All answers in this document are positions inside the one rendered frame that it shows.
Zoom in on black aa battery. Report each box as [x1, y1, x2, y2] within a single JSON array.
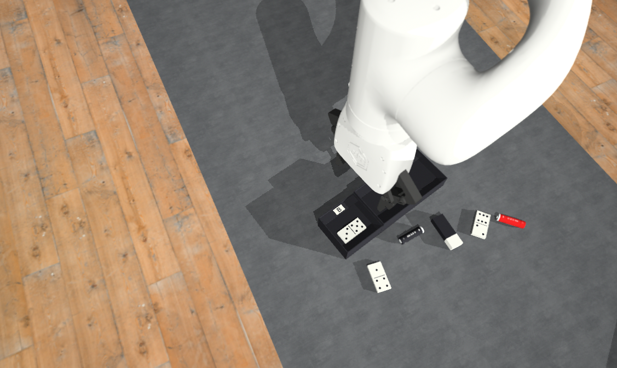
[[399, 226, 424, 244]]

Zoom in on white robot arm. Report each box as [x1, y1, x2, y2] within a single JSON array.
[[346, 0, 592, 165]]

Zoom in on black rack of bins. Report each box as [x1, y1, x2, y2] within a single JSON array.
[[318, 149, 447, 259]]

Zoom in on white domino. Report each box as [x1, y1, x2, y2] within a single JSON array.
[[337, 218, 366, 243], [471, 211, 491, 239], [367, 262, 391, 293]]

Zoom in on red aa battery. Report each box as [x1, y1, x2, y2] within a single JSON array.
[[496, 214, 526, 229]]

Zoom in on black and white eraser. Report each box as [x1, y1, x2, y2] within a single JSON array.
[[431, 214, 463, 250]]

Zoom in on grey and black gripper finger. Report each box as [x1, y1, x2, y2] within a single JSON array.
[[377, 169, 422, 212], [328, 108, 346, 166]]

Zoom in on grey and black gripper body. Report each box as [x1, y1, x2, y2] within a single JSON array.
[[334, 102, 417, 194]]

